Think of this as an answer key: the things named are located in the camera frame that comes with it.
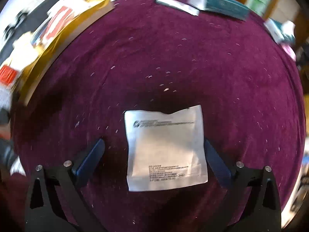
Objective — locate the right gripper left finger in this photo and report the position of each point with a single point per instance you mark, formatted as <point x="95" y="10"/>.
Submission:
<point x="54" y="201"/>

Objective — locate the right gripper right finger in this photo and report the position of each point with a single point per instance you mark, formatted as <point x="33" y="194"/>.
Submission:
<point x="262" y="211"/>

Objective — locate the gold cardboard box near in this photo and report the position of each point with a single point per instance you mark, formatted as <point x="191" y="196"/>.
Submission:
<point x="34" y="52"/>

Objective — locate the white plastic packet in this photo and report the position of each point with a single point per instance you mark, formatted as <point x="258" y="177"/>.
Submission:
<point x="165" y="151"/>

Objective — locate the purple velvet tablecloth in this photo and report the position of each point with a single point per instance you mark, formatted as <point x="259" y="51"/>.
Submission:
<point x="146" y="56"/>

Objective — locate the pink fuzzy item far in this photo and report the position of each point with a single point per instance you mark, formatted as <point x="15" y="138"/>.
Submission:
<point x="289" y="51"/>

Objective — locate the dark green long box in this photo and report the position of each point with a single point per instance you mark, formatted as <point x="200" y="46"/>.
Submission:
<point x="231" y="8"/>

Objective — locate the white teal tissue box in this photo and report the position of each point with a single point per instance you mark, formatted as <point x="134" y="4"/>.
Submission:
<point x="282" y="33"/>

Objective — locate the silver tube package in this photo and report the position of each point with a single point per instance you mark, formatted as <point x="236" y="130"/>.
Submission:
<point x="179" y="6"/>

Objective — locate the red and white snack bag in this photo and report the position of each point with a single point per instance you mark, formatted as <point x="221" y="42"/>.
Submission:
<point x="8" y="76"/>

